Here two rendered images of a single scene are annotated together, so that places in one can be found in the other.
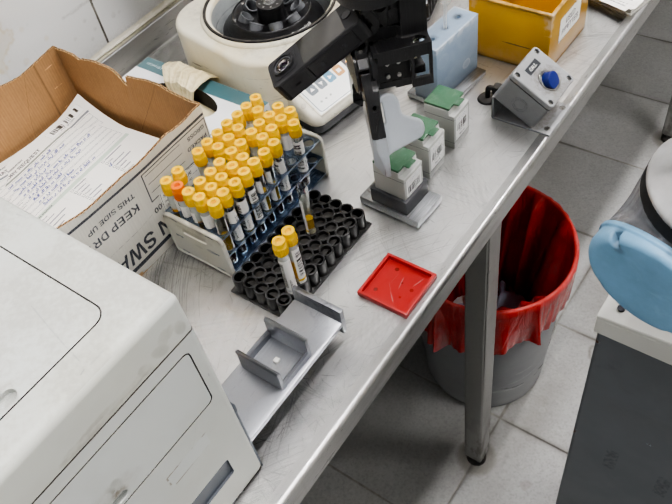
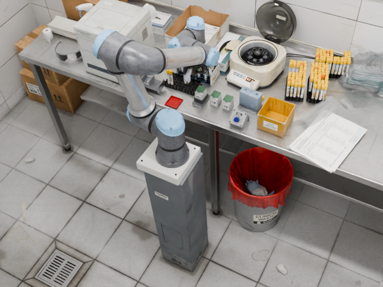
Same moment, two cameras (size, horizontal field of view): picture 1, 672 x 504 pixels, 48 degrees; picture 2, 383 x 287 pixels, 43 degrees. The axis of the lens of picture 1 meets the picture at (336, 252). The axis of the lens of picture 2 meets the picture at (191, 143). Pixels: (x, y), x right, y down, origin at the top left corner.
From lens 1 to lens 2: 2.04 m
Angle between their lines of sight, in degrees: 48
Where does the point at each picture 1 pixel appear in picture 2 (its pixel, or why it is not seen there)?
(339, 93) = (236, 80)
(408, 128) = (188, 78)
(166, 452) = not seen: hidden behind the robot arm
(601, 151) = not seen: outside the picture
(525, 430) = (228, 227)
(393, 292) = (171, 102)
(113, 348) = not seen: hidden behind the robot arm
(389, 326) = (162, 102)
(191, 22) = (249, 39)
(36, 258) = (127, 24)
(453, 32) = (248, 93)
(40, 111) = (218, 22)
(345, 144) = (223, 87)
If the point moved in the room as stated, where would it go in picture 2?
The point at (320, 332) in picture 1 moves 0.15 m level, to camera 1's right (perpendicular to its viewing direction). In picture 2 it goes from (154, 87) to (162, 107)
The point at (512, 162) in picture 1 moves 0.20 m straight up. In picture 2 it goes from (216, 122) to (216, 91)
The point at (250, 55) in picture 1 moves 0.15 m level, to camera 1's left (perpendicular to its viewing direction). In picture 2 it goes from (233, 53) to (224, 36)
